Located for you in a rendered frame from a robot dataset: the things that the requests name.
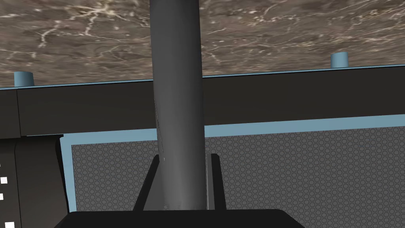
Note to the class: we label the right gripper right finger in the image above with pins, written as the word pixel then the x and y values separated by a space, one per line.
pixel 215 186

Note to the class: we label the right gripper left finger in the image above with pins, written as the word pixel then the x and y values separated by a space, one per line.
pixel 151 193

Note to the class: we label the black microwave with blue feet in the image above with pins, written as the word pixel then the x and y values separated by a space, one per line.
pixel 95 107

